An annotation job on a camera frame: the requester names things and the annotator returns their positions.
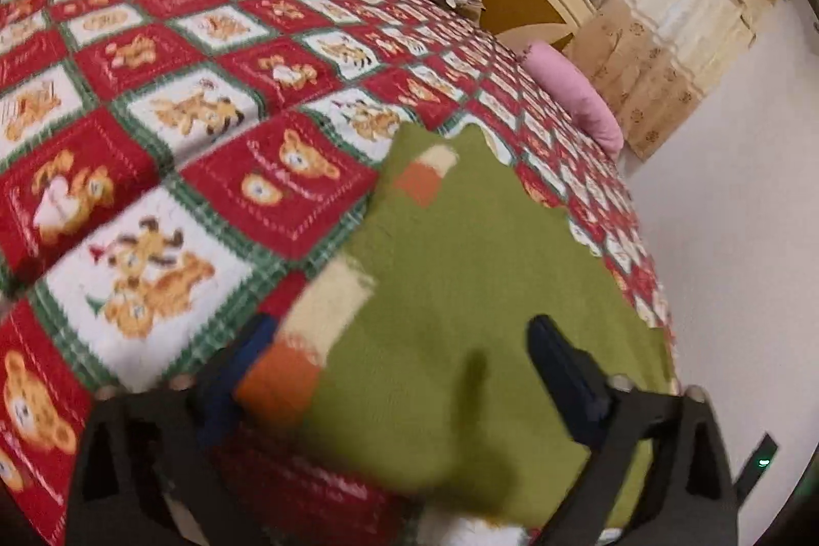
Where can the beige floral curtain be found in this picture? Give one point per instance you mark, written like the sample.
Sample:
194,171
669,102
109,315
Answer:
672,28

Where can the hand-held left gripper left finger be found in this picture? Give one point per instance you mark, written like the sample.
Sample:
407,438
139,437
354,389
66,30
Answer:
221,392

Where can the green orange cream striped sweater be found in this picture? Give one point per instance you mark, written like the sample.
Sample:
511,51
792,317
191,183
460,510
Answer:
460,290

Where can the pink pillow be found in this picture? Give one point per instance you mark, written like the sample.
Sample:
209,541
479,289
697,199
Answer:
585,98

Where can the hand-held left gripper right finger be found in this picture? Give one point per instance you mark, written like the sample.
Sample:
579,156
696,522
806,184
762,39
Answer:
563,367

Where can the red checkered bear print blanket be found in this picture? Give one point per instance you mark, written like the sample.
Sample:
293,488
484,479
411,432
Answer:
160,149

